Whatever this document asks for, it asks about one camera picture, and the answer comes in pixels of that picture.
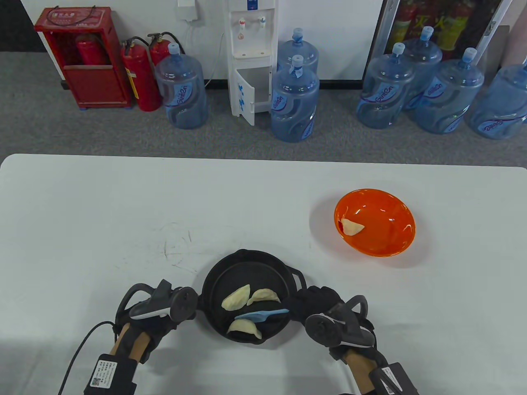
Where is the person's left hand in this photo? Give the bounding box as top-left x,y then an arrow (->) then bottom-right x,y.
117,288 -> 203,363

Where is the person's right hand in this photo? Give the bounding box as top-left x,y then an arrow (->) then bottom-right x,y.
284,285 -> 385,367

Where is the pale yellow dumpling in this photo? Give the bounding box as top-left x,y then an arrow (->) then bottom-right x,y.
227,319 -> 263,340
222,284 -> 252,312
246,288 -> 282,306
341,218 -> 365,237

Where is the blue dessert shovel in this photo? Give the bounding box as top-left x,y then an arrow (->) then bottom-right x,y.
234,308 -> 289,323

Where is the black frying pan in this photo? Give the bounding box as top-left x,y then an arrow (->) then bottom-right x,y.
197,249 -> 307,345

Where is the orange plastic bowl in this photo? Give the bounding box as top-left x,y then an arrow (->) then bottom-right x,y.
334,188 -> 416,258

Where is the person's right forearm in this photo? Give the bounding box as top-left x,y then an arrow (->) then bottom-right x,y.
344,356 -> 377,393

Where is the person's left forearm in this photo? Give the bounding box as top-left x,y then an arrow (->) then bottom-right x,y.
108,323 -> 151,360

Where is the black right hand controller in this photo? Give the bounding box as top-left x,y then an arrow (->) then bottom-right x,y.
304,294 -> 376,350

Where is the black hand controller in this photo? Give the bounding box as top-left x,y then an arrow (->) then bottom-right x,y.
304,294 -> 376,350
117,279 -> 198,330

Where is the black left hand controller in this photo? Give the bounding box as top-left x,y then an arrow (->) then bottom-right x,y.
117,279 -> 198,330

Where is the black left wrist box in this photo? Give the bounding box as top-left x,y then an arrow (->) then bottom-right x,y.
84,353 -> 137,395

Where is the black wrist box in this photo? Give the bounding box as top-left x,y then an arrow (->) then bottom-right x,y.
368,362 -> 420,395
84,353 -> 137,395

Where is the black right wrist box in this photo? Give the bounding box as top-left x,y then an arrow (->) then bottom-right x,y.
368,362 -> 420,395

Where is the blue water jug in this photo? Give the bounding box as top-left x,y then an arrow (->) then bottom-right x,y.
414,47 -> 485,135
357,42 -> 416,130
401,26 -> 443,111
467,62 -> 527,140
154,42 -> 209,130
270,55 -> 320,143
277,28 -> 319,74

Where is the large red fire extinguisher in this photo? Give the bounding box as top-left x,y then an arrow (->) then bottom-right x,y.
121,37 -> 162,112

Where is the red fire extinguisher cabinet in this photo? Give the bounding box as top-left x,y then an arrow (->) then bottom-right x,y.
34,6 -> 133,109

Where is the white water dispenser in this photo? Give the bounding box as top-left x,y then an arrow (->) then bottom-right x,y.
228,0 -> 279,126

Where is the small red fire extinguisher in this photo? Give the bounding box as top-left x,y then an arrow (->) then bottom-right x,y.
147,32 -> 178,66

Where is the red extinguisher inside cabinet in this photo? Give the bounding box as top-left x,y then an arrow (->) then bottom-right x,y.
75,34 -> 108,65

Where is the white framed dark poster board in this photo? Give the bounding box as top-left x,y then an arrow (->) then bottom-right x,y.
362,0 -> 513,81

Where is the pale pink board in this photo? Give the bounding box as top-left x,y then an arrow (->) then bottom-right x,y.
500,25 -> 527,70

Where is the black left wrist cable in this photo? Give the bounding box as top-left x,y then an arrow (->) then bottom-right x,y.
58,321 -> 120,395

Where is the white wall cable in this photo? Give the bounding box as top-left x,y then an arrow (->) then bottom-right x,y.
186,19 -> 225,89

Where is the white wall adapter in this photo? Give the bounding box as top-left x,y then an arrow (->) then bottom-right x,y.
177,0 -> 199,21

